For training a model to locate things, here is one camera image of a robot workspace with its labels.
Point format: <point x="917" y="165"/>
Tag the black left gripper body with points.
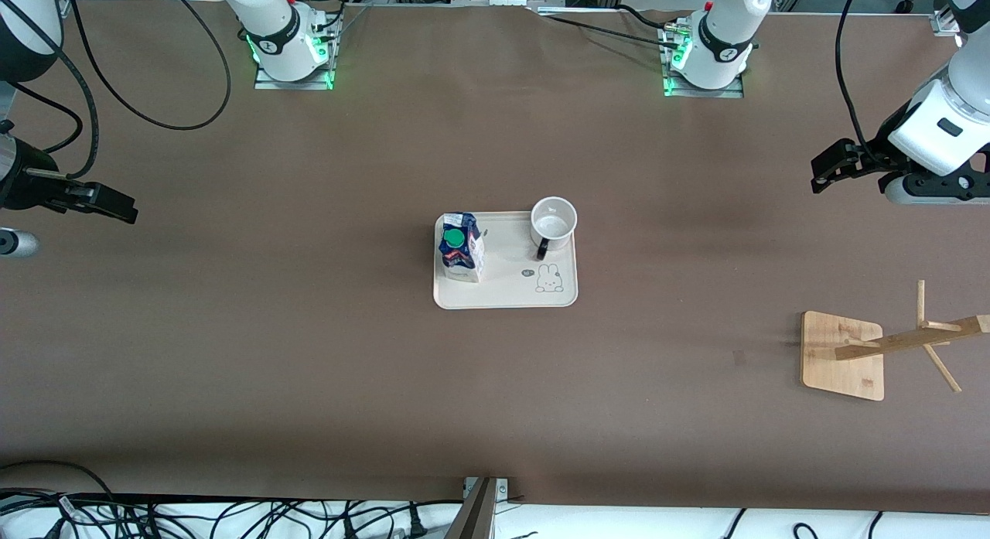
<point x="876" y="151"/>

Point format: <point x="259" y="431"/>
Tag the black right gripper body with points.
<point x="22" y="185"/>

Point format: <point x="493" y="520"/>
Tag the blue milk carton green cap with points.
<point x="456" y="237"/>

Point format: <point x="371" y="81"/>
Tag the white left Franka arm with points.
<point x="723" y="28"/>

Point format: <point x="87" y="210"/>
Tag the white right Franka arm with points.
<point x="271" y="21"/>

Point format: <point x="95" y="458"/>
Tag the white tray with rabbit print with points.
<point x="503" y="284"/>

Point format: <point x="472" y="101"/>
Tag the aluminium corner profile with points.
<point x="947" y="22"/>

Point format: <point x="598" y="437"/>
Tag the wooden mug stand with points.
<point x="839" y="369"/>

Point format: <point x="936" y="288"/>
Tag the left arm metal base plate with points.
<point x="704" y="93"/>

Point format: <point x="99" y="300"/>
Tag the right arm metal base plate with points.
<point x="294" y="84"/>

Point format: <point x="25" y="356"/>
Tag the aluminium table edge bracket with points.
<point x="481" y="516"/>

